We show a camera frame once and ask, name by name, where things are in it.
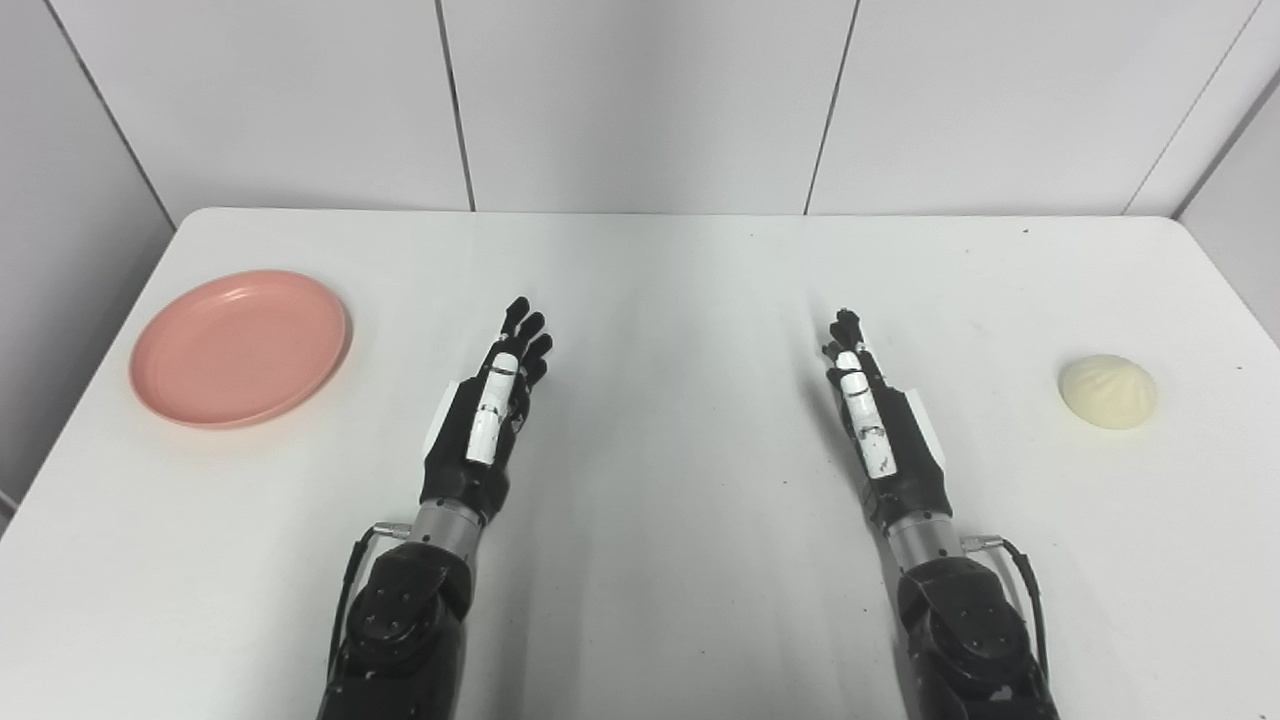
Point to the pink round plate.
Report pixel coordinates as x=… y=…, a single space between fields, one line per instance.
x=240 y=348

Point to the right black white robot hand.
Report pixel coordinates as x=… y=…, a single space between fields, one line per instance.
x=895 y=450

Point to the white steamed bun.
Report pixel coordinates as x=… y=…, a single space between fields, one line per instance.
x=1108 y=391

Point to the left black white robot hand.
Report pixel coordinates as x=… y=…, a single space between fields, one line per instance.
x=470 y=440

